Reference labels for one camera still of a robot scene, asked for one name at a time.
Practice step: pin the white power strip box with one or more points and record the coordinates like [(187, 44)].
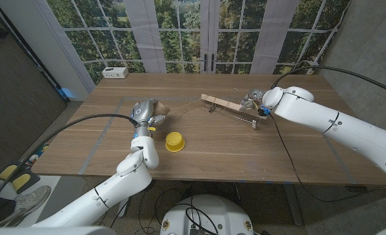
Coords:
[(114, 72)]

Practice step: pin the white table leg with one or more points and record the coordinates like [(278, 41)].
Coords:
[(124, 204)]

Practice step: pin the white robot torso base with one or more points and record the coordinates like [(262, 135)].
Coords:
[(209, 215)]

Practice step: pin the white robot chest rim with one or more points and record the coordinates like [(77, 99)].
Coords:
[(49, 231)]

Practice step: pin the printed window backdrop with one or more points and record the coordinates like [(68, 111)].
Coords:
[(180, 39)]

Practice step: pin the yellow plastic lid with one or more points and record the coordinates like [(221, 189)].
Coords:
[(175, 142)]

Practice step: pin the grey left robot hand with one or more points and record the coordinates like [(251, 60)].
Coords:
[(144, 114)]

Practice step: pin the blue floor object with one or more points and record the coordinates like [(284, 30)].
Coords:
[(66, 93)]

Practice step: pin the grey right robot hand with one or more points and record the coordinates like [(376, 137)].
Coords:
[(252, 98)]

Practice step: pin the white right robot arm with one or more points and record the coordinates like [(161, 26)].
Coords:
[(336, 120)]

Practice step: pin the jute twine spool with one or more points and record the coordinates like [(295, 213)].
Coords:
[(160, 107)]

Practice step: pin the jute twine strand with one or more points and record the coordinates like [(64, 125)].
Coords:
[(189, 107)]

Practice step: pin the thin metal rod with clips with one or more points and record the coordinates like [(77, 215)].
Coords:
[(235, 115)]

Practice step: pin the grey sneaker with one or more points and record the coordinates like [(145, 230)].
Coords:
[(26, 204)]

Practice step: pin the colourful floor item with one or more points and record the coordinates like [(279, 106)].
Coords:
[(35, 156)]

